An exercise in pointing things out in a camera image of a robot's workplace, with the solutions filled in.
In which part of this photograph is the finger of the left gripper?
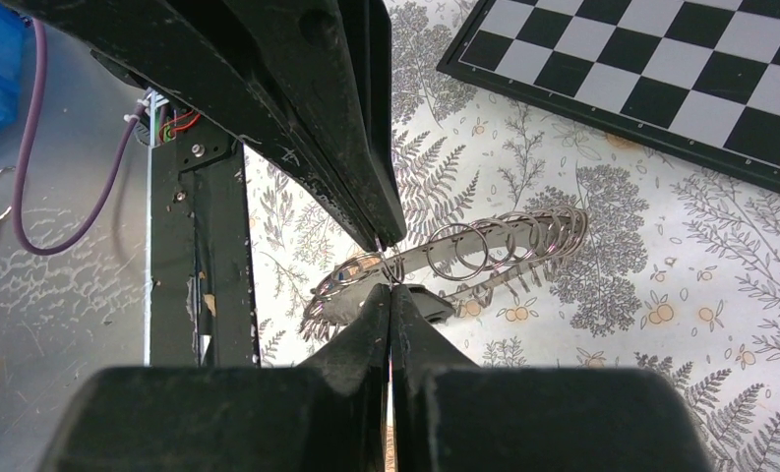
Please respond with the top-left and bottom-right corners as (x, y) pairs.
(226, 1), (407, 245)
(0, 0), (381, 254)

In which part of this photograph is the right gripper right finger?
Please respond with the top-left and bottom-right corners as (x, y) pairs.
(390, 285), (712, 471)

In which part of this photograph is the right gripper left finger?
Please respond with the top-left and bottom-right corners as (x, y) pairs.
(39, 284), (390, 471)

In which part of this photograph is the floral table mat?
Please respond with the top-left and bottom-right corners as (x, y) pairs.
(242, 0), (780, 472)

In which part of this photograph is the black white chessboard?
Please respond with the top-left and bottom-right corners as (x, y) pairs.
(438, 0), (780, 193)

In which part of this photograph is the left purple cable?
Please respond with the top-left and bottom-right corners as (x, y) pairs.
(11, 18), (152, 258)

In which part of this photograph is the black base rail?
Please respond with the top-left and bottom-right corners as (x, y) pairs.
(145, 93), (261, 368)

